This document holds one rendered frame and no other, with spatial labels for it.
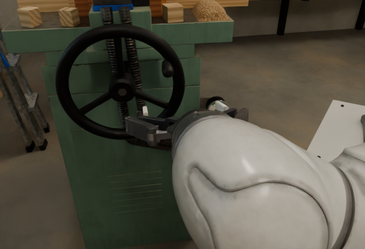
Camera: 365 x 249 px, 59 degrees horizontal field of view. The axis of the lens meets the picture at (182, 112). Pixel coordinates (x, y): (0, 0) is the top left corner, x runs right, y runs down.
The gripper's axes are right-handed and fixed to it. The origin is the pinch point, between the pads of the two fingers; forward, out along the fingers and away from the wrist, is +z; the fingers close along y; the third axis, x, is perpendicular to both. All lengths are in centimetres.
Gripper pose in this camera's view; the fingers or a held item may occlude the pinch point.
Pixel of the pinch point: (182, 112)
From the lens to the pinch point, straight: 59.1
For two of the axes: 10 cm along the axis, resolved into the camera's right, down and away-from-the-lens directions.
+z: -1.4, -1.9, 9.7
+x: 0.5, 9.8, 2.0
